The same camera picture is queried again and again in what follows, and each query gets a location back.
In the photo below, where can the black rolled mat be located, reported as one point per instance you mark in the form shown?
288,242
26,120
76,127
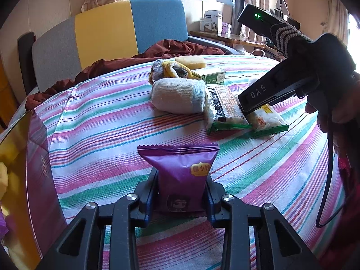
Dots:
25,62

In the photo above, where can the yellow sock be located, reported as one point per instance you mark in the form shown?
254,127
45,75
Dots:
168,70

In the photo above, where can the purple snack packet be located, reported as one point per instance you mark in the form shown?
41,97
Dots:
180,174

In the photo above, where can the wooden desk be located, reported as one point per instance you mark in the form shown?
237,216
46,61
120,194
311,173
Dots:
219,38

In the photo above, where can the green white carton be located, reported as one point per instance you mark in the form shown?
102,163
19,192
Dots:
208,76

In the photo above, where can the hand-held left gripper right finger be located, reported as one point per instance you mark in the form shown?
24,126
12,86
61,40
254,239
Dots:
218,205

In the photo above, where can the person's right hand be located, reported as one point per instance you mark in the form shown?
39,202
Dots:
337,104

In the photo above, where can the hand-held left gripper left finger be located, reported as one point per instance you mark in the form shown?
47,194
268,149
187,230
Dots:
143,202

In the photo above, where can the grey yellow blue sofa chair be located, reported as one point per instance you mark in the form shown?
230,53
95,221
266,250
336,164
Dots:
107,33

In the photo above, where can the white blue box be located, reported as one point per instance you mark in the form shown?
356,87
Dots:
213,21

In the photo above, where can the dark red blanket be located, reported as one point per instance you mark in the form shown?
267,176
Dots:
174,49

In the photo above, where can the yellow label rice cracker packet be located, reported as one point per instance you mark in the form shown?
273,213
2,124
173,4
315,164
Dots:
267,122

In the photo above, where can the person's red clothing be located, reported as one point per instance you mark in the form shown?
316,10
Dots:
348,168

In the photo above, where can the wooden wardrobe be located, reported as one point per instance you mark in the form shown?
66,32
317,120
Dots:
7,95

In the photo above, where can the gold purple box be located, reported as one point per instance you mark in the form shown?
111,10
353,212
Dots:
36,174

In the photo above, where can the white sock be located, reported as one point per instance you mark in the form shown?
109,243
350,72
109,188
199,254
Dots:
177,97

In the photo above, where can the small purple box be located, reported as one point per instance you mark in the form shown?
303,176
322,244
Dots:
226,28

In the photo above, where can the dark striped rice cracker packet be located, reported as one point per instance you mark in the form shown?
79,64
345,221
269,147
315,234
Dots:
225,107

